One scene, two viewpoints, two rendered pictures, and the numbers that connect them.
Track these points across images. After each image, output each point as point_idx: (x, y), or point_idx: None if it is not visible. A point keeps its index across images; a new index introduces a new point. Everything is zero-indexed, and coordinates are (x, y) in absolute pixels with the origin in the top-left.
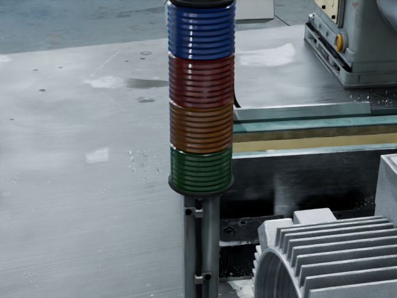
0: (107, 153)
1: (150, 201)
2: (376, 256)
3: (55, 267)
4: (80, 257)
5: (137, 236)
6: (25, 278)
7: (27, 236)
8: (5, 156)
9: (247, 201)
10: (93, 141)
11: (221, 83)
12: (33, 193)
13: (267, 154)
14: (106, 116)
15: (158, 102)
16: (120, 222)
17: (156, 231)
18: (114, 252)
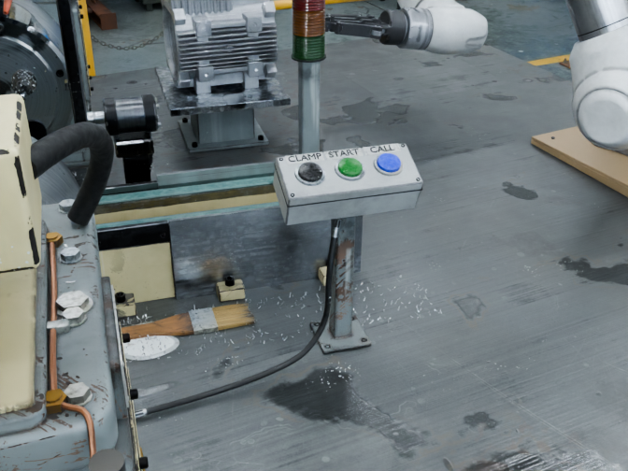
0: (462, 308)
1: (383, 257)
2: None
3: (425, 205)
4: (413, 211)
5: (378, 228)
6: (440, 197)
7: (465, 222)
8: (569, 294)
9: None
10: (492, 325)
11: None
12: (496, 256)
13: (275, 162)
14: (511, 373)
15: (457, 415)
16: (399, 237)
17: (365, 233)
18: (389, 216)
